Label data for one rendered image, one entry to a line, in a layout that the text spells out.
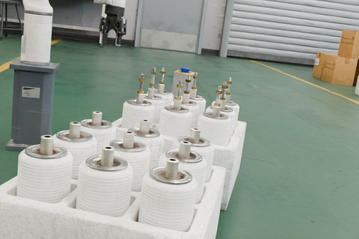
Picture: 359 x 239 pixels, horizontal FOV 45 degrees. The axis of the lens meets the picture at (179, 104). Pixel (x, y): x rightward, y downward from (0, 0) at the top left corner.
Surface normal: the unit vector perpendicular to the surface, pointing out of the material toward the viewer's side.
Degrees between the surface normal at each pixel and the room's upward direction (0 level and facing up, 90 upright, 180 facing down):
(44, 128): 90
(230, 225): 0
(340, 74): 90
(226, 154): 90
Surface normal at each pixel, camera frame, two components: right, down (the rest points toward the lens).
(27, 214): -0.21, 0.17
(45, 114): 0.79, 0.22
